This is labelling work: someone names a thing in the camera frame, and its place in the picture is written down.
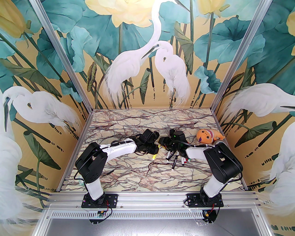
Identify perforated metal strip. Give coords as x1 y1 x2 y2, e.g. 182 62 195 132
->
46 210 201 219

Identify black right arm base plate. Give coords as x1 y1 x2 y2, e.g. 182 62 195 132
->
186 193 224 208

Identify orange fish plush toy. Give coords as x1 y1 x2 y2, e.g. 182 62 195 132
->
196 129 226 145

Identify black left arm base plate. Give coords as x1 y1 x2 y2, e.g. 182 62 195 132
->
83 193 118 209

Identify aluminium frame post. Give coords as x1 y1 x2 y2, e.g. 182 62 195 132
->
212 0 273 112
30 0 93 110

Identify aluminium frame rail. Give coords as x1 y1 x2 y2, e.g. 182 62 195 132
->
45 191 263 210

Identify aluminium side rail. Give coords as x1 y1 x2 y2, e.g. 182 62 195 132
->
56 109 94 192
212 109 249 191

